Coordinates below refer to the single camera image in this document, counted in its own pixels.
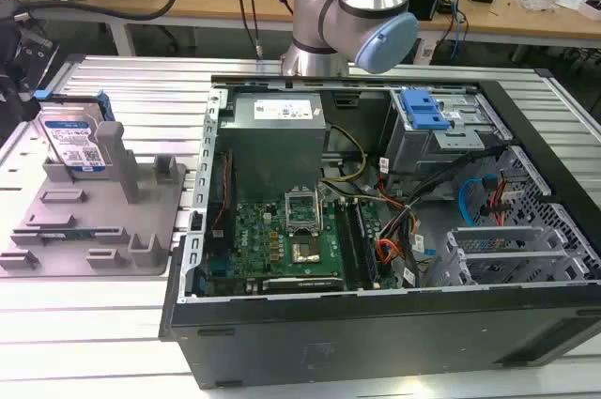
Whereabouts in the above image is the red SATA wire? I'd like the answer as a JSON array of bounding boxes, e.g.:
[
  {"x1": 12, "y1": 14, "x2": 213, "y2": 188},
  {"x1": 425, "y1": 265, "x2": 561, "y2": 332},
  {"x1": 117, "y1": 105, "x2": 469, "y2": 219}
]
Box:
[{"x1": 489, "y1": 175, "x2": 511, "y2": 226}]

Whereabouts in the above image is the grey parts rack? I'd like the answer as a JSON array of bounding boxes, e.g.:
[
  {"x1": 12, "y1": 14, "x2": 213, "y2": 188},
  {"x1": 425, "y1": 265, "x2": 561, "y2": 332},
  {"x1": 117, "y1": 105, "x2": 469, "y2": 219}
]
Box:
[{"x1": 0, "y1": 120, "x2": 189, "y2": 278}]

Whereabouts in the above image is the green Dell motherboard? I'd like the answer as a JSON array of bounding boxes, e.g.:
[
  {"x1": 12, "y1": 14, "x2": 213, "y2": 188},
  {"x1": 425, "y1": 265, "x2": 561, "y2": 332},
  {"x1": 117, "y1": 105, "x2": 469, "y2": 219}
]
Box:
[{"x1": 200, "y1": 199, "x2": 396, "y2": 293}]

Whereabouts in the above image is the grey power supply unit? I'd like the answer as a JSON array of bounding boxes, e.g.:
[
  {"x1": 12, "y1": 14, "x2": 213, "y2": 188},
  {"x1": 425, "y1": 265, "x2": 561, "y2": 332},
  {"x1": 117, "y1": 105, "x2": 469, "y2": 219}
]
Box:
[{"x1": 217, "y1": 92, "x2": 328, "y2": 202}]

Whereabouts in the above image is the blue SATA wire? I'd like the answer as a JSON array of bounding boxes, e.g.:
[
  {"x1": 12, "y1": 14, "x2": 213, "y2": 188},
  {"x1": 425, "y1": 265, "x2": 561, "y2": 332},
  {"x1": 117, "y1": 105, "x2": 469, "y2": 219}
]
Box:
[{"x1": 458, "y1": 175, "x2": 498, "y2": 231}]

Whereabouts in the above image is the black open PC case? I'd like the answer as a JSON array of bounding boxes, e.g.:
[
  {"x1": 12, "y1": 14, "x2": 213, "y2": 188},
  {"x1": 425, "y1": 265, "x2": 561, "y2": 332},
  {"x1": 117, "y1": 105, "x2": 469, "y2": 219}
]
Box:
[{"x1": 158, "y1": 73, "x2": 601, "y2": 391}]

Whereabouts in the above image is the yellow black power wire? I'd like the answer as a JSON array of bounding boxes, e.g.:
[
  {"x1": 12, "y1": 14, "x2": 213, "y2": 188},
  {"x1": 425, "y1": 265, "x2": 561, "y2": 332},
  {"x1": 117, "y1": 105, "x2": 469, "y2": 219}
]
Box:
[{"x1": 321, "y1": 123, "x2": 369, "y2": 183}]

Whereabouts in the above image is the hard disk in blue carrier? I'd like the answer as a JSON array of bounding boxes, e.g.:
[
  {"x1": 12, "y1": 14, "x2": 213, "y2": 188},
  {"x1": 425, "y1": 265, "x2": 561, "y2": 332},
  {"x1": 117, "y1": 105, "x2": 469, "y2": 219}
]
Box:
[{"x1": 34, "y1": 89, "x2": 115, "y2": 171}]

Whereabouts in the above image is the metal socket cover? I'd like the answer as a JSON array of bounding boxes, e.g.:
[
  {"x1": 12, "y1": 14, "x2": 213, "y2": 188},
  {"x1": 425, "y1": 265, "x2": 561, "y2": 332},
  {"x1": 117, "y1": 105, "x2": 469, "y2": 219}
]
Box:
[{"x1": 285, "y1": 191, "x2": 322, "y2": 237}]

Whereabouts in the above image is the metal disk bay cage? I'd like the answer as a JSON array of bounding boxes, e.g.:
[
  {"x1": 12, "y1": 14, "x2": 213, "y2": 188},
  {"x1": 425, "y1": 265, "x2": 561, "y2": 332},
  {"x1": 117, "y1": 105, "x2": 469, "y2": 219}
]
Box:
[{"x1": 386, "y1": 87, "x2": 513, "y2": 174}]

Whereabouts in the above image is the silver expansion slot bracket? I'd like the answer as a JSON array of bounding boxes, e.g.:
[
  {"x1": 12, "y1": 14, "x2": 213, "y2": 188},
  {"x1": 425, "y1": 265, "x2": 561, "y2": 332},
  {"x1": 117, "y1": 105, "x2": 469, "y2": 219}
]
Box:
[
  {"x1": 460, "y1": 249, "x2": 583, "y2": 273},
  {"x1": 448, "y1": 225, "x2": 547, "y2": 248}
]

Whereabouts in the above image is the CPU socket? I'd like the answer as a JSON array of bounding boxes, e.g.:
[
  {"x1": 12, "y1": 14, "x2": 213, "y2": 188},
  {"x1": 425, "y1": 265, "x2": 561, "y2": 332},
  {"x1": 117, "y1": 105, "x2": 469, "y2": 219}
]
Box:
[{"x1": 288, "y1": 239, "x2": 323, "y2": 266}]

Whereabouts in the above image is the blue plastic bay latch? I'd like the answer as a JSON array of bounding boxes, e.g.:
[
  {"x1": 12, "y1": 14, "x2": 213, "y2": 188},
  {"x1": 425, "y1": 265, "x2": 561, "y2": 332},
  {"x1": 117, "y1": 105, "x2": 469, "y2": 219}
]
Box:
[{"x1": 400, "y1": 90, "x2": 450, "y2": 131}]

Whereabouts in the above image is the green RAM stick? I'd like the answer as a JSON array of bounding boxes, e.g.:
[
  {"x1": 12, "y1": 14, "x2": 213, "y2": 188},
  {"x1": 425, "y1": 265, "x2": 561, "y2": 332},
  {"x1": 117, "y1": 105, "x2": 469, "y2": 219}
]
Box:
[{"x1": 39, "y1": 228, "x2": 118, "y2": 239}]

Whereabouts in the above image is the orange black wire bundle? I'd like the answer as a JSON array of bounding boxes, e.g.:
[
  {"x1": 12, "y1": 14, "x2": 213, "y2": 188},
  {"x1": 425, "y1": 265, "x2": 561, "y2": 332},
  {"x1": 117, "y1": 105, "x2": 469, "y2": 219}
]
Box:
[{"x1": 375, "y1": 192, "x2": 426, "y2": 273}]

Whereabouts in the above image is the black RAM slot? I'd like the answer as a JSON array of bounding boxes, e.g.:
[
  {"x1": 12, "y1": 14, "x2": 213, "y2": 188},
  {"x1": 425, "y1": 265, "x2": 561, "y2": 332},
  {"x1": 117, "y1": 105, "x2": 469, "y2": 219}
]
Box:
[
  {"x1": 351, "y1": 202, "x2": 381, "y2": 289},
  {"x1": 338, "y1": 203, "x2": 369, "y2": 291}
]

